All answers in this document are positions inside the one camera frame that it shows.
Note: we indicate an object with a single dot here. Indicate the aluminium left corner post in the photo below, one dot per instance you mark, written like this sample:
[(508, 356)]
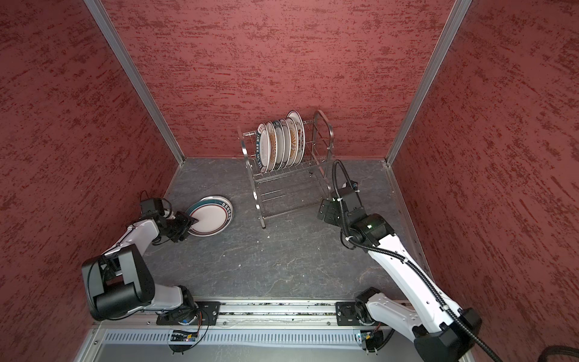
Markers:
[(104, 23)]

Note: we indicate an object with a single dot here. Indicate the aluminium right corner post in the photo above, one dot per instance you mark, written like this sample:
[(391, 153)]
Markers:
[(456, 16)]

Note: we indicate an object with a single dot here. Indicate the aluminium corner post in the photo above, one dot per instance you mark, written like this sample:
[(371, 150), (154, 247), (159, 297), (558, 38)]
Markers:
[(456, 16), (104, 23)]

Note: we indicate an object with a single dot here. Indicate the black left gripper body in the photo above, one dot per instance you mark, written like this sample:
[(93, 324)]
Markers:
[(178, 226)]

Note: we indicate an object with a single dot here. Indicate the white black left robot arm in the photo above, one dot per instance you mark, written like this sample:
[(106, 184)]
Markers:
[(118, 282)]

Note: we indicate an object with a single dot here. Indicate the white plate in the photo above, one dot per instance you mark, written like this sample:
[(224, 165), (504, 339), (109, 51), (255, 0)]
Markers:
[(213, 214), (263, 148), (300, 127), (291, 142), (280, 143), (283, 124), (272, 138)]

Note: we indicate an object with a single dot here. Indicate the right small circuit board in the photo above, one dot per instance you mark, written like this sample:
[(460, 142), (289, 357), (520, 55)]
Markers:
[(371, 342)]

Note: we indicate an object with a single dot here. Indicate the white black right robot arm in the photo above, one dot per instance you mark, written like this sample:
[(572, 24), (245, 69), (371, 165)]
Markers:
[(439, 328)]

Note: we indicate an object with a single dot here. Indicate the stainless steel dish rack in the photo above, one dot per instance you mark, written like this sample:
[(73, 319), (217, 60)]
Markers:
[(280, 192)]

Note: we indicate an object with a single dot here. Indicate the left small circuit board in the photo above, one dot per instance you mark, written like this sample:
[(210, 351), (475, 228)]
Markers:
[(183, 336)]

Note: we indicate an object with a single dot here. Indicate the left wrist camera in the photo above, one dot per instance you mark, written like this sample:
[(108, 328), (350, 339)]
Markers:
[(155, 208)]

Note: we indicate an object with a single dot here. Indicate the small circuit board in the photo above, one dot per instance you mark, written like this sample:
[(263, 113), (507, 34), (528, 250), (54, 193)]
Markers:
[(183, 336), (371, 342)]

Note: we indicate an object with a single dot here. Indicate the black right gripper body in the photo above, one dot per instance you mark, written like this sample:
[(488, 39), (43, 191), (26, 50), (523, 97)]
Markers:
[(332, 215)]

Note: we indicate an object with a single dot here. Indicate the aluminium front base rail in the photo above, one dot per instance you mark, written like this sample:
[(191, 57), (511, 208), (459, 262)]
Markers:
[(258, 323)]

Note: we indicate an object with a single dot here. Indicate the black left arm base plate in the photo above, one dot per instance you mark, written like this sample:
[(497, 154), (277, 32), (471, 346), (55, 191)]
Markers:
[(202, 313)]

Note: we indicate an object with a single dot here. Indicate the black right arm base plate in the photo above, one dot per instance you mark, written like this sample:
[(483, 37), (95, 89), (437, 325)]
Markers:
[(353, 314)]

